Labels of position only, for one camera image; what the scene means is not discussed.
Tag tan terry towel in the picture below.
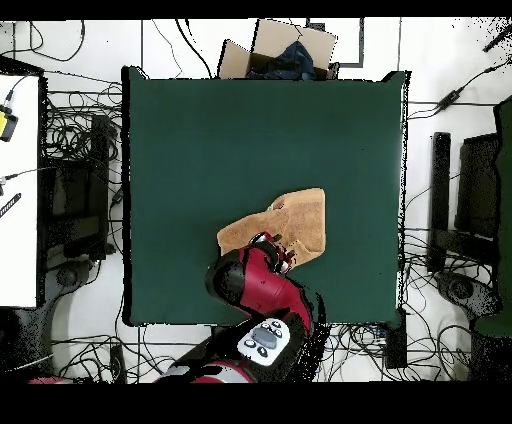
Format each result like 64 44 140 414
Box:
216 187 327 270

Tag dark green table cloth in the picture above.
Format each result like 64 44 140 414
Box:
121 65 409 327

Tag small black box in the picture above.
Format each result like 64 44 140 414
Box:
384 311 408 370

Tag black metal stand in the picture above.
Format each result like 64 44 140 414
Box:
427 131 502 274
41 113 114 263

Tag black floor equipment lump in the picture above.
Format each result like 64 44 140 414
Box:
434 270 502 322
50 259 94 290

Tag dark blue garment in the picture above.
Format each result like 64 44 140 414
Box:
245 40 317 81

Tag open cardboard box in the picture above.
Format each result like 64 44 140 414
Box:
217 18 340 81

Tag black power adapter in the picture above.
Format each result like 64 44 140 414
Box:
434 88 465 115

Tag dark green covered furniture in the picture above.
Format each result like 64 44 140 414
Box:
474 95 512 338

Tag white desk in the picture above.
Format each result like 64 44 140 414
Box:
0 73 42 309

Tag black ruler strip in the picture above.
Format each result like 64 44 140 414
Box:
0 192 22 220

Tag yellow and black device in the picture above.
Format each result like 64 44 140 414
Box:
0 104 20 143

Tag black rod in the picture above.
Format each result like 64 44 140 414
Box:
481 23 512 54

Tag tangled black cables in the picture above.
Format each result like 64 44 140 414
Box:
40 71 124 169
399 227 481 382

